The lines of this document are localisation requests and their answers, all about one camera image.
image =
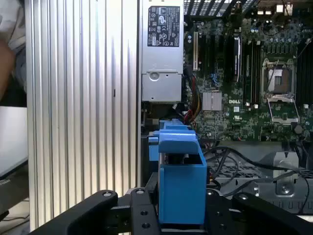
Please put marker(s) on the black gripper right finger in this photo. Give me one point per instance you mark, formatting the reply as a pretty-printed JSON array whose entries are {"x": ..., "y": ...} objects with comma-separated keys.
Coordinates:
[{"x": 264, "y": 213}]

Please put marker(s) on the grey open PC case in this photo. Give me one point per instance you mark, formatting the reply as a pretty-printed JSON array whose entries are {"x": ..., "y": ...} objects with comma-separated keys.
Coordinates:
[{"x": 269, "y": 186}]

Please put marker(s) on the blue SATA ports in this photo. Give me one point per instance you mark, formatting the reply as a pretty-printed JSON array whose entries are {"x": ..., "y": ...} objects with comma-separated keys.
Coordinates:
[{"x": 214, "y": 78}]

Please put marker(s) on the metal socket cover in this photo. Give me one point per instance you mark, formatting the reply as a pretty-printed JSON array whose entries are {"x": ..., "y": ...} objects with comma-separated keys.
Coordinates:
[{"x": 281, "y": 98}]

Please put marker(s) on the person white shirt trunk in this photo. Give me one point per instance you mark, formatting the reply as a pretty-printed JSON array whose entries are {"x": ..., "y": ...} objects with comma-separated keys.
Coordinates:
[{"x": 12, "y": 22}]

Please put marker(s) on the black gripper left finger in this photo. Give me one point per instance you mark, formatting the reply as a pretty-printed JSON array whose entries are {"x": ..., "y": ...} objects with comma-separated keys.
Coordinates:
[{"x": 97, "y": 208}]

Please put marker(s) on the round coin battery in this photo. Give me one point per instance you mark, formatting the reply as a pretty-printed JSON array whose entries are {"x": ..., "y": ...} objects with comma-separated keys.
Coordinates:
[{"x": 298, "y": 129}]

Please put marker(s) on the black RAM slots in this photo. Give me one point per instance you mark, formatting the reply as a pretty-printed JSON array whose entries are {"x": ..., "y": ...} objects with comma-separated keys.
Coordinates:
[{"x": 252, "y": 73}]

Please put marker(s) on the silver chipset heatsink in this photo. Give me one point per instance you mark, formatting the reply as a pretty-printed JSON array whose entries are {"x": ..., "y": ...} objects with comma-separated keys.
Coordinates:
[{"x": 212, "y": 101}]

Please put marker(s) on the white screen monitor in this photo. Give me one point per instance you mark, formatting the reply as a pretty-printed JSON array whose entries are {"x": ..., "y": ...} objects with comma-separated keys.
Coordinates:
[{"x": 12, "y": 139}]

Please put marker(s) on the CPU socket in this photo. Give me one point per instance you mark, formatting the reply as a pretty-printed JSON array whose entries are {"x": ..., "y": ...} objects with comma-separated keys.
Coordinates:
[{"x": 280, "y": 78}]

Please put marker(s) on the silver power supply unit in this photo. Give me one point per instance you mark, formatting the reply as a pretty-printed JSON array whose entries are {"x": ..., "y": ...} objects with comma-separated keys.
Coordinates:
[{"x": 162, "y": 73}]

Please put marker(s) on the thin metal locking lever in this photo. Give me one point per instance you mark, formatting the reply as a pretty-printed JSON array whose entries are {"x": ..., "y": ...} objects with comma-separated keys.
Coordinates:
[{"x": 271, "y": 78}]

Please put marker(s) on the green Dell motherboard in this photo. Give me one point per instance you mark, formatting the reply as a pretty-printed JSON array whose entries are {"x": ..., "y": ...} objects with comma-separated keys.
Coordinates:
[{"x": 230, "y": 122}]

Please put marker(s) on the black expansion slot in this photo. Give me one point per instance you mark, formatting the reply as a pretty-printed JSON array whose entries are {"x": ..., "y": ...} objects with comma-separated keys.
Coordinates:
[{"x": 212, "y": 54}]

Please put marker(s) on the white expansion slot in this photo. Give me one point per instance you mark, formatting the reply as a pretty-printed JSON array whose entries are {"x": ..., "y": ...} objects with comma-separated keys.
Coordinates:
[{"x": 195, "y": 51}]

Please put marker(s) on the hard disk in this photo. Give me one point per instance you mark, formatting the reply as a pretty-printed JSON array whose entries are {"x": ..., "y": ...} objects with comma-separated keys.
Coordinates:
[{"x": 182, "y": 193}]

